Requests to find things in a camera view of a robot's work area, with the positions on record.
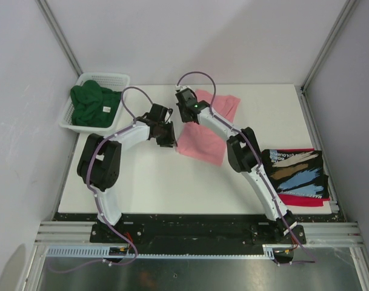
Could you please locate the pink t-shirt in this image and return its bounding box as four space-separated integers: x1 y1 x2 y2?
177 89 241 166

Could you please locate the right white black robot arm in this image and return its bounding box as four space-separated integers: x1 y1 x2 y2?
177 99 297 243

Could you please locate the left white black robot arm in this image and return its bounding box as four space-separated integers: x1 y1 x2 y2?
77 119 177 243

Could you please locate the green t-shirt in basket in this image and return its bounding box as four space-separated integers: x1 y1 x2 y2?
70 80 122 128

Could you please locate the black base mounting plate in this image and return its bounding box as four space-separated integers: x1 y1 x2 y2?
90 214 294 244

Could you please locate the black printed folded t-shirt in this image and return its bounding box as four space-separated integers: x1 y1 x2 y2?
261 149 329 199

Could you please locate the red folded t-shirt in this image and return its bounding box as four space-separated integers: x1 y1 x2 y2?
279 148 330 207

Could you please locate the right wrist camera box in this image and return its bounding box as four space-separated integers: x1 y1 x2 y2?
175 85 198 107

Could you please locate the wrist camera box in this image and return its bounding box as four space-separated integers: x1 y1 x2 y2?
175 85 198 107
146 103 173 123

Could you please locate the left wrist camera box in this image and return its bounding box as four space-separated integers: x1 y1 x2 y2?
146 103 173 123

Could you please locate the left aluminium frame post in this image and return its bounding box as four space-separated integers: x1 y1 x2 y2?
35 0 83 76

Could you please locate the aluminium frame post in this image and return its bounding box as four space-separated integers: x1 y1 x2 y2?
35 0 83 76
301 0 360 92

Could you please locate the white slotted cable duct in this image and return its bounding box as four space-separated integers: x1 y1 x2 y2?
44 244 296 260

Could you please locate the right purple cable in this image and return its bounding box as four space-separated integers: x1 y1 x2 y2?
175 71 317 265

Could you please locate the right aluminium frame post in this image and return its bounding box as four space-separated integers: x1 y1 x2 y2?
301 0 360 92

